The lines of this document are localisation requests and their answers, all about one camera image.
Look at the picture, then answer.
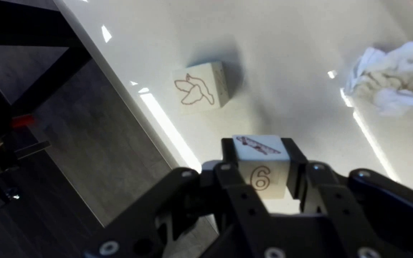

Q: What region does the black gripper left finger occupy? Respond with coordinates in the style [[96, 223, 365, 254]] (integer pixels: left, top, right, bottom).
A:
[[83, 137, 269, 258]]

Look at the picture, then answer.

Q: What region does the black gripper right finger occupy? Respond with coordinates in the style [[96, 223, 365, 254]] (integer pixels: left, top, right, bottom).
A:
[[282, 137, 413, 258]]

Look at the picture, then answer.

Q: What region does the wooden cube red print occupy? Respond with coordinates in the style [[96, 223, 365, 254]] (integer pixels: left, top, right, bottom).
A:
[[232, 133, 296, 199]]

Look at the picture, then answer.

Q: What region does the crumpled white tissue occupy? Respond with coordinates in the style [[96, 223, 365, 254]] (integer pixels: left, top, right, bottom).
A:
[[342, 39, 413, 116]]

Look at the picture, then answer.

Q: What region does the small red object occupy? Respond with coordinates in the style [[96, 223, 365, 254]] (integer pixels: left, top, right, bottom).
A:
[[9, 113, 40, 129]]

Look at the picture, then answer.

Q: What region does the black equipment stand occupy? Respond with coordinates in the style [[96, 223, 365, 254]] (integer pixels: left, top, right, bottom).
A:
[[0, 0, 93, 113]]

